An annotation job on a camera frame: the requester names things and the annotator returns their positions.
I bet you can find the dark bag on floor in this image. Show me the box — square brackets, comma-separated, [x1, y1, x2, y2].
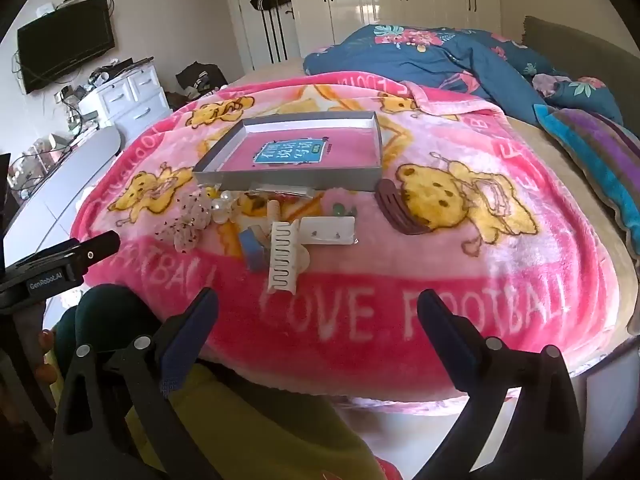
[175, 62, 228, 98]

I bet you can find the person's yellow pants leg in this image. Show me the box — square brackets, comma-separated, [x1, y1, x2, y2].
[122, 360, 386, 480]

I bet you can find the blue floral duvet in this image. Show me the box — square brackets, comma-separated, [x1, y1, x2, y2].
[302, 24, 626, 126]

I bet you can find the blue hair accessory card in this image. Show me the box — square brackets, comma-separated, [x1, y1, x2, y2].
[238, 226, 272, 272]

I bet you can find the white drawer chest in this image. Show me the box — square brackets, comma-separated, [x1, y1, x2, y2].
[77, 62, 171, 133]

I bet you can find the olive green headboard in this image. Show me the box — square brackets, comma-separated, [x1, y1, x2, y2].
[520, 16, 640, 126]

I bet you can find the purple floral pillow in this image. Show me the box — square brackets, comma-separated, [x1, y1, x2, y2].
[531, 74, 573, 98]

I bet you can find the pile of household clutter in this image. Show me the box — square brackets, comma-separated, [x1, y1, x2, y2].
[60, 57, 153, 106]

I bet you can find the green bead pink hair tie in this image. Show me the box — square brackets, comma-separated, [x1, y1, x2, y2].
[324, 189, 359, 217]

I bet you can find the pearl hair clip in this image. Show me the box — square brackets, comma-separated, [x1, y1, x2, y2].
[209, 189, 242, 224]

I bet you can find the earring card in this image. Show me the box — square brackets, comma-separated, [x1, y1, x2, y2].
[301, 216, 359, 247]

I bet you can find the striped teal purple pillow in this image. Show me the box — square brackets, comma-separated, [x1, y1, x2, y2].
[532, 105, 640, 261]

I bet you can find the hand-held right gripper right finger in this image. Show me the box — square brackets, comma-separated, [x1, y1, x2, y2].
[412, 289, 590, 480]

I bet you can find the person's dark green garment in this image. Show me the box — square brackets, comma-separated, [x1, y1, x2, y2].
[55, 284, 168, 366]

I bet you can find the grey jewelry box pink inside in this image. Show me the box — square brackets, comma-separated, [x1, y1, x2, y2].
[192, 111, 383, 193]

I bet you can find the pink printed blanket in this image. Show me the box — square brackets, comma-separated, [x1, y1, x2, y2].
[70, 71, 616, 403]

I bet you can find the white door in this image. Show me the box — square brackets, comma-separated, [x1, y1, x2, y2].
[237, 0, 301, 73]

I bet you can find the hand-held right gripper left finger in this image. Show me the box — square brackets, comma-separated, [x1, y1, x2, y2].
[52, 287, 220, 480]

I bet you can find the clear storage organizer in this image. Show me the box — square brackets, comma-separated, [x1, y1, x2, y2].
[10, 132, 73, 196]

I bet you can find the clear plastic packet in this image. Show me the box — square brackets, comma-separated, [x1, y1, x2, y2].
[247, 182, 317, 202]

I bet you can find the white rounded desk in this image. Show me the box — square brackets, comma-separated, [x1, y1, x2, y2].
[0, 125, 122, 261]

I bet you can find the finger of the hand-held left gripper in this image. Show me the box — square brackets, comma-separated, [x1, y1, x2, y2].
[7, 231, 122, 283]

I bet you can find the sequined sheer hair bow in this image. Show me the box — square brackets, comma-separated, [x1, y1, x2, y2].
[155, 192, 213, 255]

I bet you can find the black wall television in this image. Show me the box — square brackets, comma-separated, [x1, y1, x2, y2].
[16, 0, 117, 95]

